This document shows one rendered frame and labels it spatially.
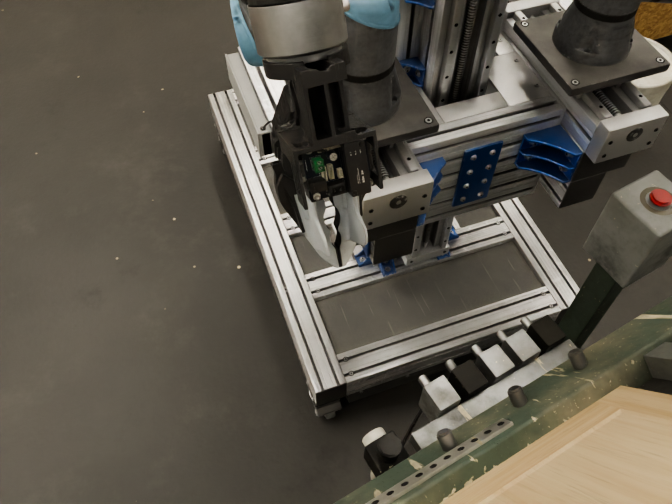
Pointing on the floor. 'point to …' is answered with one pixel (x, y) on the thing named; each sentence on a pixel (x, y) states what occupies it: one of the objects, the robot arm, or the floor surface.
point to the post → (589, 305)
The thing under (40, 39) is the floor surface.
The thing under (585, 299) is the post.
